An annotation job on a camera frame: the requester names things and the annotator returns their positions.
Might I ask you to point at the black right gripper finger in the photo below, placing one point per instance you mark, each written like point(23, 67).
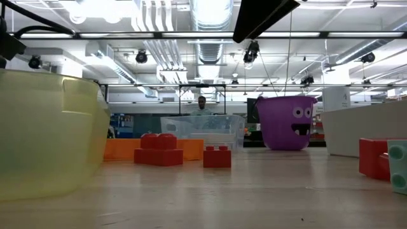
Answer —
point(260, 16)

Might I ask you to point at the yellow translucent plastic bin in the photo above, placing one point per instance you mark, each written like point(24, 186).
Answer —
point(47, 136)

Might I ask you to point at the clear plastic container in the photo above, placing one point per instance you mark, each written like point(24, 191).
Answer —
point(203, 125)

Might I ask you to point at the white plastic bin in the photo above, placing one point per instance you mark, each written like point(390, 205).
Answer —
point(359, 130)

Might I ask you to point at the black ceiling spotlight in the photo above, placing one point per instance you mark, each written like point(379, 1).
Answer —
point(307, 80)
point(252, 51)
point(35, 62)
point(141, 56)
point(368, 57)

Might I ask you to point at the black monitor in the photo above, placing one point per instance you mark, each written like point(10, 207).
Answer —
point(252, 111)

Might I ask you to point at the person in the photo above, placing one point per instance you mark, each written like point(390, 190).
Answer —
point(202, 106)

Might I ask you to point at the white sign board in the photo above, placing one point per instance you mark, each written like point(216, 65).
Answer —
point(336, 98)

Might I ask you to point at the purple monster face bucket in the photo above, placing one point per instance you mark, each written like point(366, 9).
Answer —
point(280, 133)

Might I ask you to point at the blue storage shelf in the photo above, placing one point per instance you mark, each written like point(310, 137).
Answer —
point(122, 124)

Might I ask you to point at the small red block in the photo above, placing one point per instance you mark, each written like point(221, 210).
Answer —
point(217, 159)

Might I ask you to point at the small orange sloped block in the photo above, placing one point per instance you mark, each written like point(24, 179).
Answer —
point(190, 149)

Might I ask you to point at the large orange sloped block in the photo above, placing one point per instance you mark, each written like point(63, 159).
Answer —
point(121, 149)

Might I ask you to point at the red-pink stepped block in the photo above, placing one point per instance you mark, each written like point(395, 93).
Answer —
point(158, 152)

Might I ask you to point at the red-pink arch block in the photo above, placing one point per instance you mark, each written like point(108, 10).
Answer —
point(372, 159)

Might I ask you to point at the mint green block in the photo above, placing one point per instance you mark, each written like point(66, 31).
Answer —
point(399, 168)

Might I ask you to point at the black background workstation frame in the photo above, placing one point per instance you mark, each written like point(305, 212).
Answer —
point(202, 85)

